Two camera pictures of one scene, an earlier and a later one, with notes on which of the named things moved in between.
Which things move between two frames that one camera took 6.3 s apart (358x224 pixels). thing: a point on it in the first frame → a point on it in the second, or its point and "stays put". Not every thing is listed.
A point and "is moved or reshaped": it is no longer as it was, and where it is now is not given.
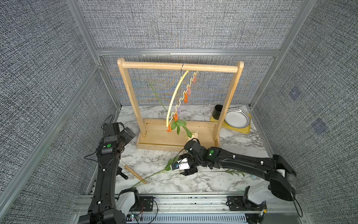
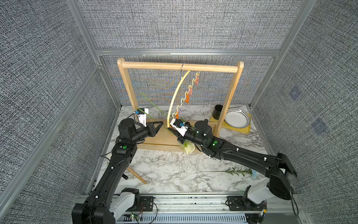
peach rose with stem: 177,124 is moved or reshaped
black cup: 216,111 stays put
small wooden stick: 132,171 stays put
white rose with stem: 167,168 → 188,147
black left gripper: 127,137 → 150,129
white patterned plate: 237,118 stays put
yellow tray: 245,129 stays put
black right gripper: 188,172 → 181,138
